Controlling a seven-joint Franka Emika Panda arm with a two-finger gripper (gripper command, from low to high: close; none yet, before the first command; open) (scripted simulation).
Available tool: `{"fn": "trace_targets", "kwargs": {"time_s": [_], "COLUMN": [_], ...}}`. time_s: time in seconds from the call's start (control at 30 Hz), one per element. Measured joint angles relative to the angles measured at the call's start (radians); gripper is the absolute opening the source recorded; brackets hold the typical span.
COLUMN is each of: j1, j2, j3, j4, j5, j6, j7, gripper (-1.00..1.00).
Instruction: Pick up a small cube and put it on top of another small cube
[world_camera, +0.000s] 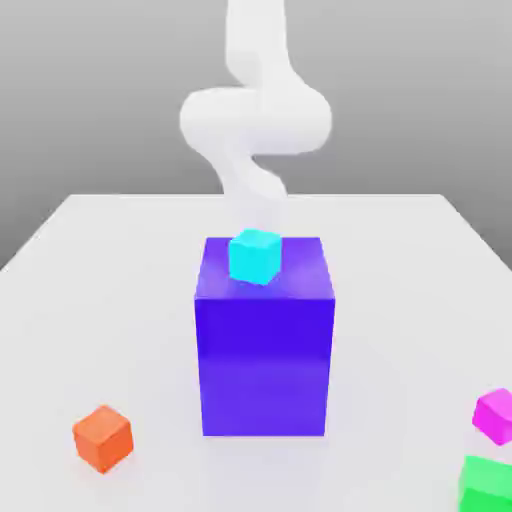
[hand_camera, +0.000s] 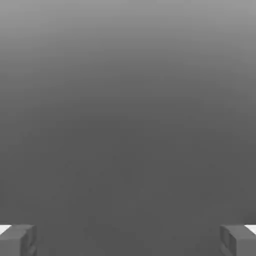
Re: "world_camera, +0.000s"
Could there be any small cyan cube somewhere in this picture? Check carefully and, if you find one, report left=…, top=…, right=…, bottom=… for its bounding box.
left=228, top=228, right=283, bottom=286

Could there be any small orange cube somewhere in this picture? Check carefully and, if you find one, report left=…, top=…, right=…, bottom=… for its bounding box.
left=71, top=404, right=135, bottom=475

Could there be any small magenta cube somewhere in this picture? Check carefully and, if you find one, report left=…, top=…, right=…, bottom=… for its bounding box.
left=471, top=386, right=512, bottom=447

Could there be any small green cube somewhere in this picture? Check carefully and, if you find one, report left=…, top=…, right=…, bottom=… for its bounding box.
left=456, top=454, right=512, bottom=512

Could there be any large purple box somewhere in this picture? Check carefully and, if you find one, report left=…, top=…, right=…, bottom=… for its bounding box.
left=193, top=235, right=336, bottom=438

